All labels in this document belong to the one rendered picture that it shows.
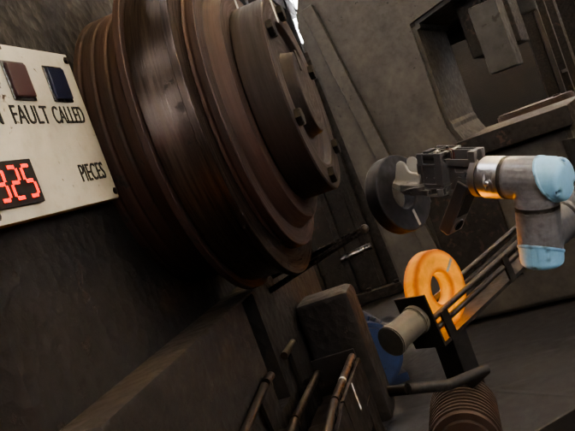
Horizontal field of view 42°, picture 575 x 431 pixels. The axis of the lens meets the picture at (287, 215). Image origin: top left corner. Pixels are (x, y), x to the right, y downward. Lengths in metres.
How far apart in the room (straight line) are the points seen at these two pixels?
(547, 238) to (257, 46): 0.62
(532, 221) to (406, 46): 2.49
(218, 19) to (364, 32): 2.85
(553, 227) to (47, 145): 0.84
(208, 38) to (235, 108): 0.10
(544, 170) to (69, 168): 0.77
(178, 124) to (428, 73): 2.92
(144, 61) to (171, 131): 0.09
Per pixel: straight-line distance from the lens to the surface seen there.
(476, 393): 1.47
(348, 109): 3.85
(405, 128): 3.76
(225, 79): 0.92
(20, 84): 0.82
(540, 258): 1.34
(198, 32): 0.93
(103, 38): 1.01
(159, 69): 0.90
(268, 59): 0.94
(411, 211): 1.50
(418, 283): 1.47
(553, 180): 1.29
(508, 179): 1.32
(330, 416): 1.00
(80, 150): 0.88
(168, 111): 0.88
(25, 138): 0.80
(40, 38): 0.96
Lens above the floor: 1.02
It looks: 3 degrees down
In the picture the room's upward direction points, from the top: 20 degrees counter-clockwise
